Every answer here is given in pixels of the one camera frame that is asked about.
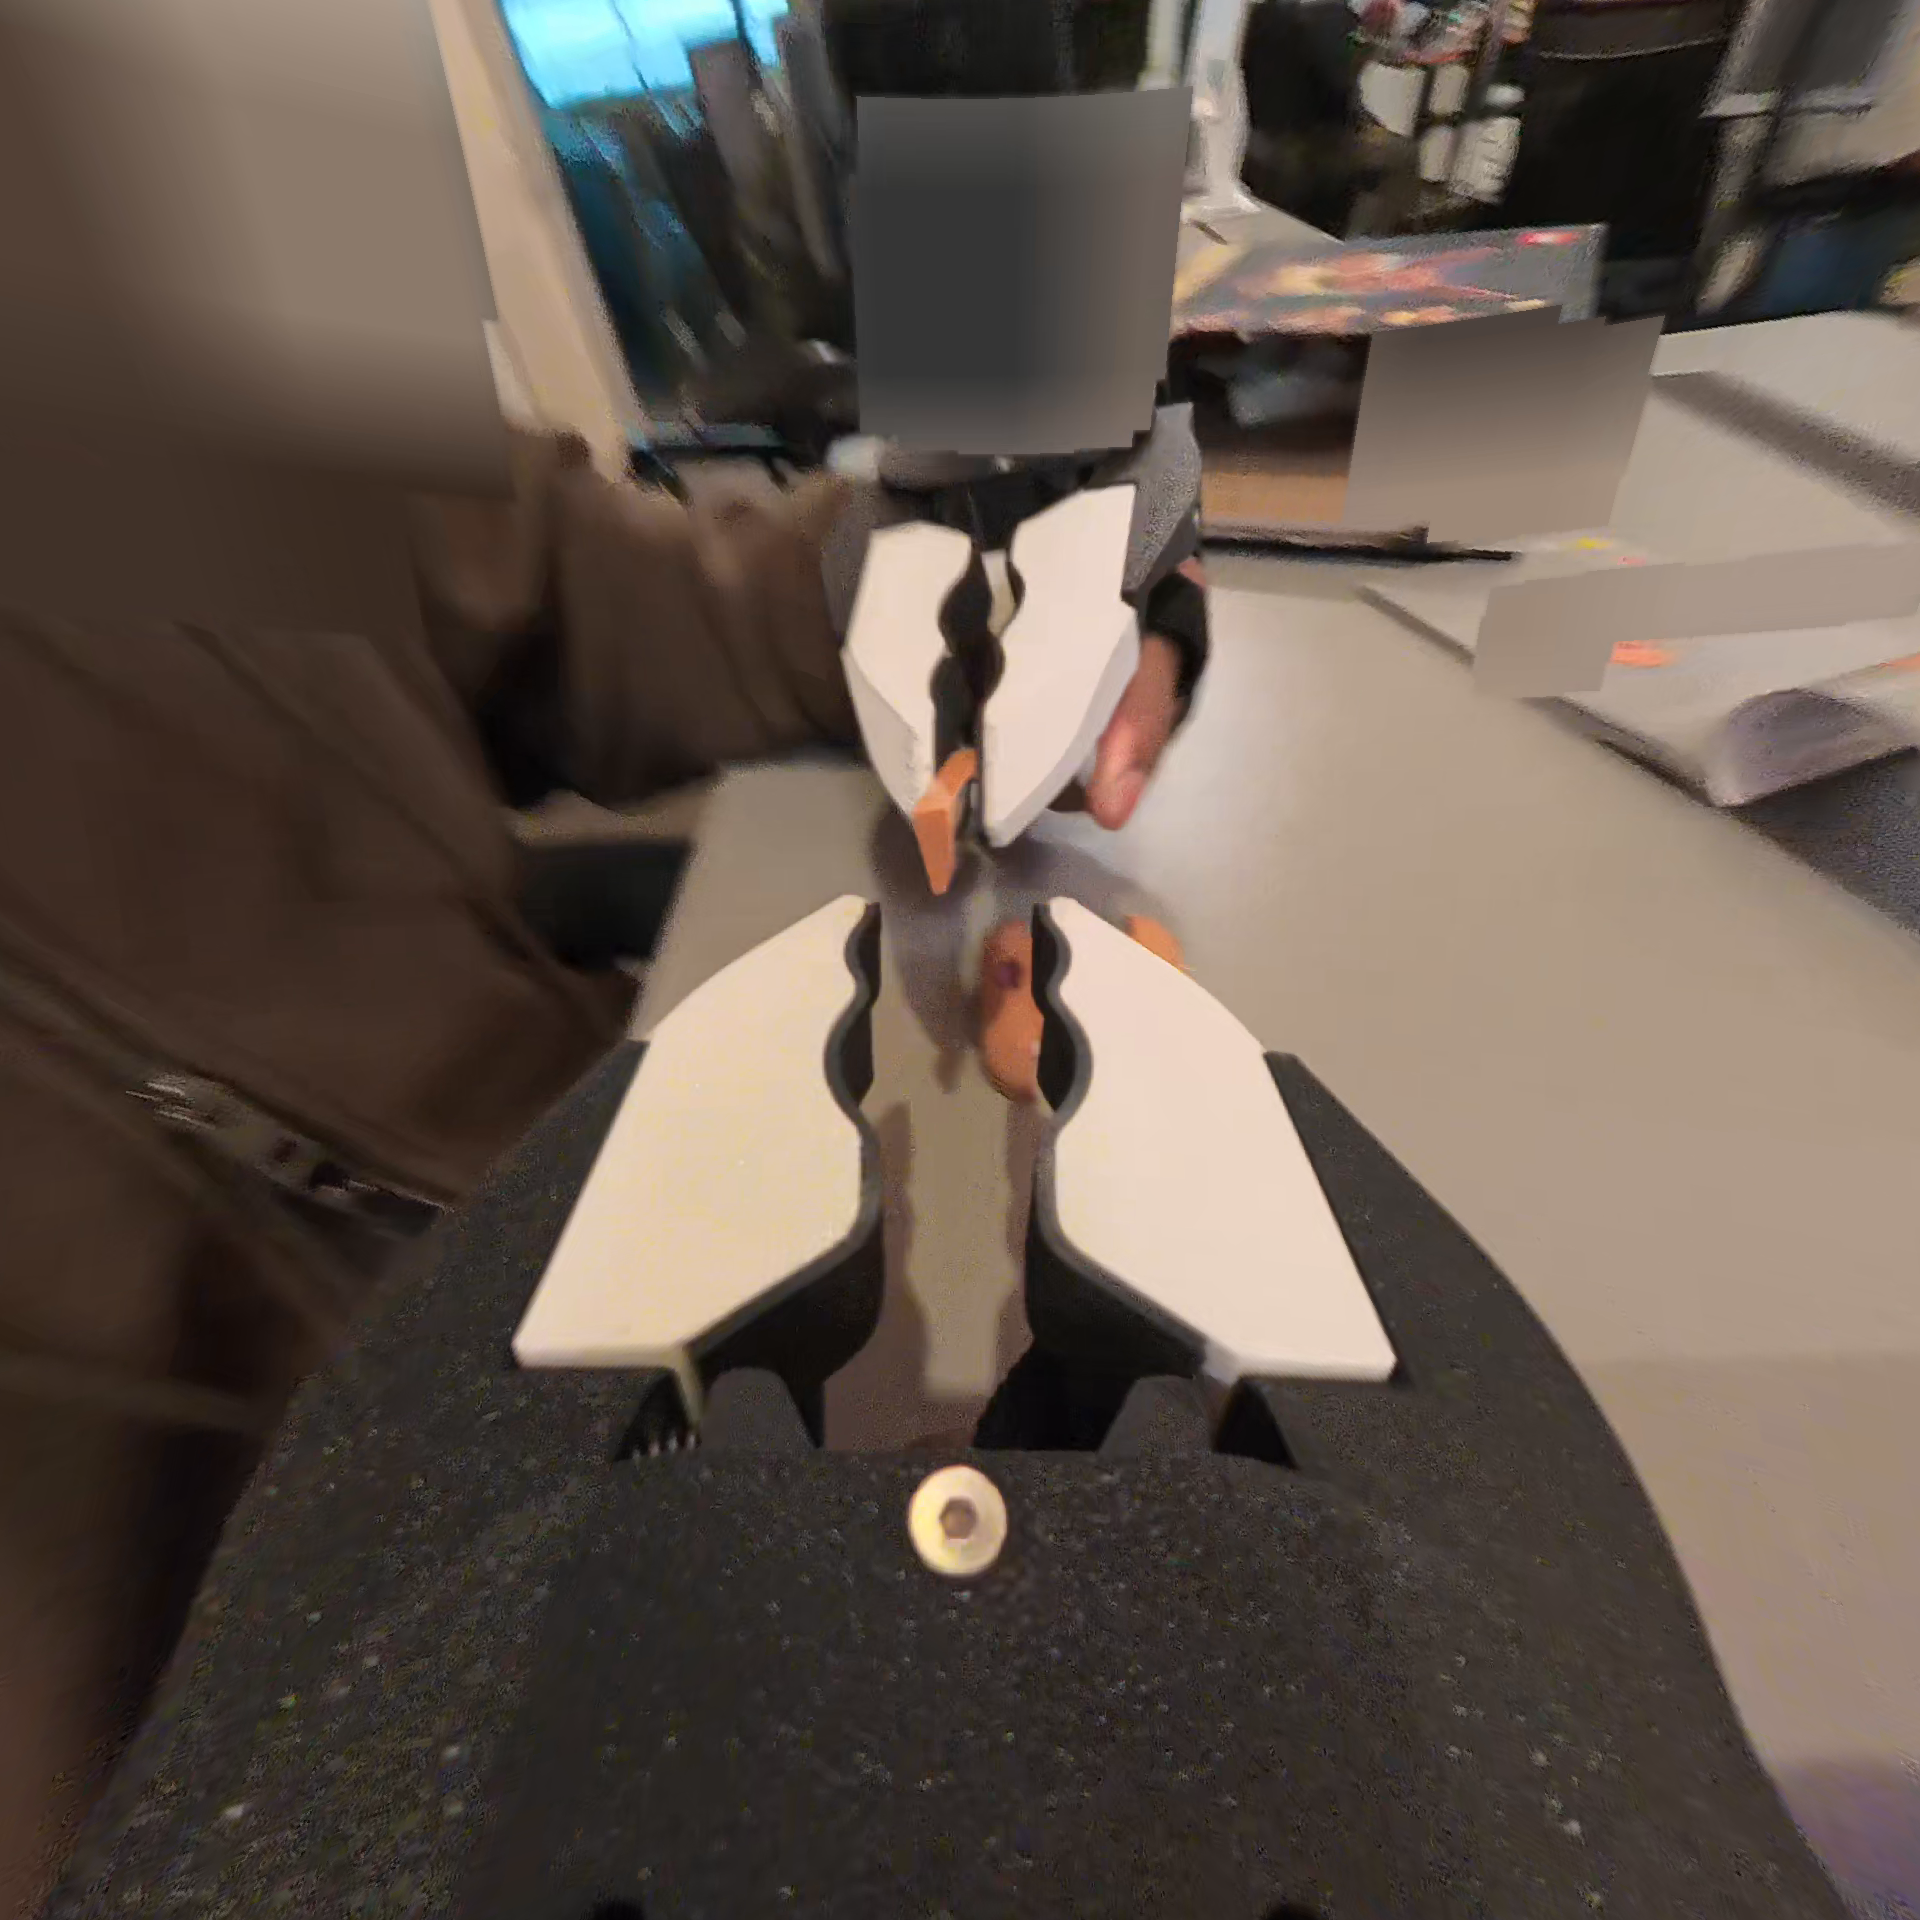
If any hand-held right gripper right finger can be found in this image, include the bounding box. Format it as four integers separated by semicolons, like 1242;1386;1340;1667
1026;898;1402;1388

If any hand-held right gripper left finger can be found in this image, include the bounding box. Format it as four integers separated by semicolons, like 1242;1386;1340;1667
515;895;884;1375

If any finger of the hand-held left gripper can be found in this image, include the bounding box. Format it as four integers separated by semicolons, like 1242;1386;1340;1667
976;479;1147;851
844;542;992;828

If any small orange lego brick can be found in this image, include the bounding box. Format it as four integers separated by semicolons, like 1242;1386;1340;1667
911;746;986;898

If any brown lego assembly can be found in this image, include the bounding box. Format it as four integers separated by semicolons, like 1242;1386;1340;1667
967;910;1191;1106

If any person's left forearm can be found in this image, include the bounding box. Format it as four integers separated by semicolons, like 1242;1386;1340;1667
420;437;873;811

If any printed lego set box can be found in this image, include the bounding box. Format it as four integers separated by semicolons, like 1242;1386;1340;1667
1167;223;1608;338

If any lego instruction booklet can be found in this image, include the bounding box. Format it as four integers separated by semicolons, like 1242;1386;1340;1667
1368;542;1920;811

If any person's left hand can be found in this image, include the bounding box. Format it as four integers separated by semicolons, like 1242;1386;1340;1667
1081;615;1194;837

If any brown hooded jacket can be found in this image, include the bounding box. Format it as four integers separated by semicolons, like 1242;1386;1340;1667
0;602;722;1920

